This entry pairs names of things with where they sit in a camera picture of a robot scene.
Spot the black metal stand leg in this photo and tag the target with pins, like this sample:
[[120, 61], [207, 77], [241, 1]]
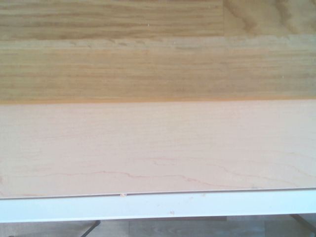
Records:
[[91, 227]]

